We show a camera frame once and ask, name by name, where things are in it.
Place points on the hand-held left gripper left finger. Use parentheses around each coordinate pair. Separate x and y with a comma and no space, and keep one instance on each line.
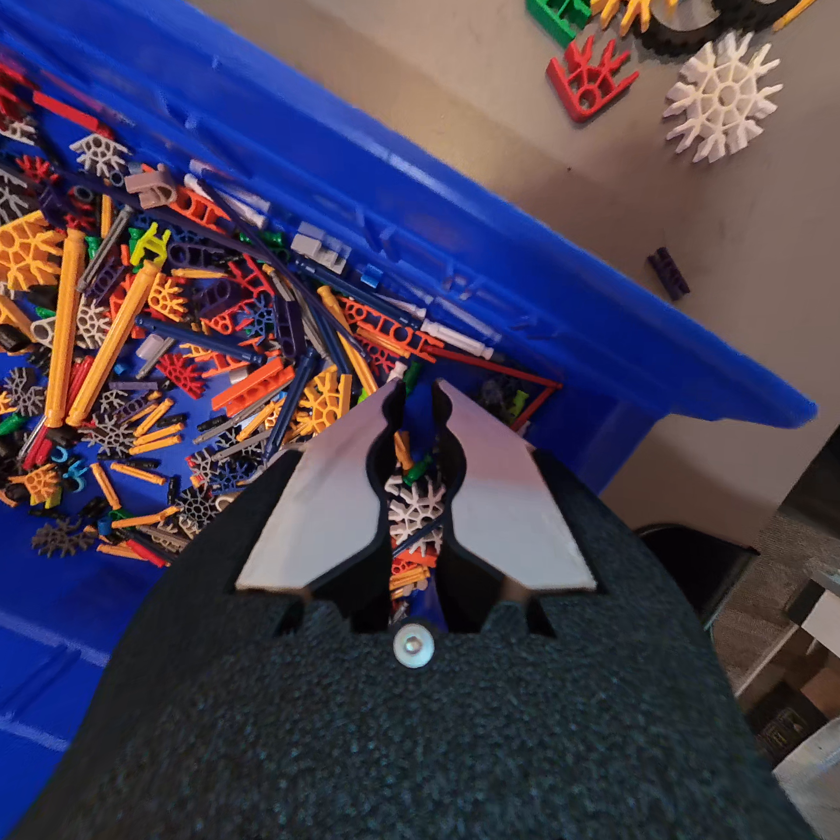
(308,525)

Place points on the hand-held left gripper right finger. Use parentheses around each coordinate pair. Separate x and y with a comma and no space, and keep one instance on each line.
(518,525)

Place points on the pile of colourful construction pieces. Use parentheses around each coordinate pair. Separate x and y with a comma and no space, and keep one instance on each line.
(197,328)

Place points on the blue plastic bin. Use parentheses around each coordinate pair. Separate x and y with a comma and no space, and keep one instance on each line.
(459,249)

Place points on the long orange rod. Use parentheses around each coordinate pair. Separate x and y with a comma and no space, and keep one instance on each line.
(65,328)
(111,344)

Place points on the orange connector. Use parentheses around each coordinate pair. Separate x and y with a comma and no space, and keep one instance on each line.
(630,12)

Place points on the purple small connector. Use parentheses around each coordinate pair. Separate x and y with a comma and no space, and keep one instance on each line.
(668,274)

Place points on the red connector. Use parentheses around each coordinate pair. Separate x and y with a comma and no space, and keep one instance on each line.
(564,79)

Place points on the white snowflake connector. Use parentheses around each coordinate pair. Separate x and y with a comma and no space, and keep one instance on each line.
(722,98)

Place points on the green connector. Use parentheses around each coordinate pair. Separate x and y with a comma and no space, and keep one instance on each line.
(558,16)

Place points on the orange short rod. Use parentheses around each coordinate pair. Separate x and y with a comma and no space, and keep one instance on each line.
(794,13)

